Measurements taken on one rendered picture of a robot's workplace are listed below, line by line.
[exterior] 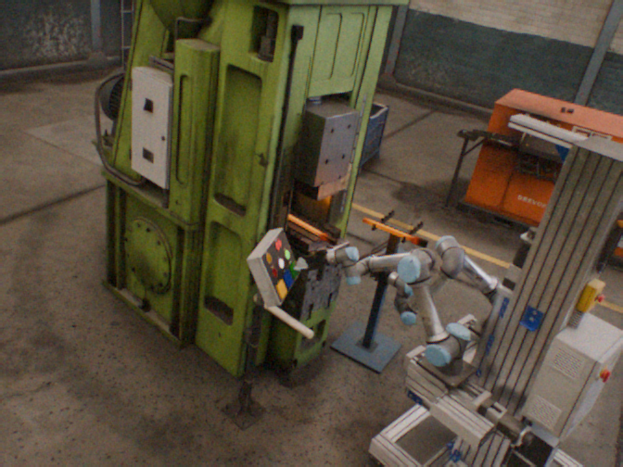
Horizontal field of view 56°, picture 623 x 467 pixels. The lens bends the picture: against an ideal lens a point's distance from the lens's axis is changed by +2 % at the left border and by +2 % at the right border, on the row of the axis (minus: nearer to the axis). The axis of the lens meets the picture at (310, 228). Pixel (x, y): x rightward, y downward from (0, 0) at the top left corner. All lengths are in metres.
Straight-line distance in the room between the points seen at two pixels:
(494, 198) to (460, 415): 4.08
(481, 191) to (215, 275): 3.80
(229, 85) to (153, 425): 1.95
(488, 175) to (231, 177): 3.87
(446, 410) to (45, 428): 2.14
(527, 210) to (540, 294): 3.92
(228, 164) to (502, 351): 1.76
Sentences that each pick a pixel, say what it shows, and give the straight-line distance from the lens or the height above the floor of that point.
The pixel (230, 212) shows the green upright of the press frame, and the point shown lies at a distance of 3.37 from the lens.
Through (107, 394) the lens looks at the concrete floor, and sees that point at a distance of 3.82.
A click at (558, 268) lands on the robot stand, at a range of 2.75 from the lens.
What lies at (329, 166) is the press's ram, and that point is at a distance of 3.27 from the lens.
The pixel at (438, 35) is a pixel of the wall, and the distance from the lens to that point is 10.87.
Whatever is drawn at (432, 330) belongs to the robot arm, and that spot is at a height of 1.09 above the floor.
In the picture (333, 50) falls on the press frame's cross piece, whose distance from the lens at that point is 3.22.
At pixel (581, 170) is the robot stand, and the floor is 1.94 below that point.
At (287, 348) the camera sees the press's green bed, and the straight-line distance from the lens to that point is 3.87.
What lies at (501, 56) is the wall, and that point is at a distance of 10.61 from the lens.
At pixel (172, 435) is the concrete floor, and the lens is 3.58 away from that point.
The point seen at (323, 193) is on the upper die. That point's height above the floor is 1.31.
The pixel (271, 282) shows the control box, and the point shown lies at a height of 1.07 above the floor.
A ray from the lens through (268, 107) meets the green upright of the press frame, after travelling 3.00.
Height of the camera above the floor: 2.69
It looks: 28 degrees down
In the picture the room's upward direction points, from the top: 10 degrees clockwise
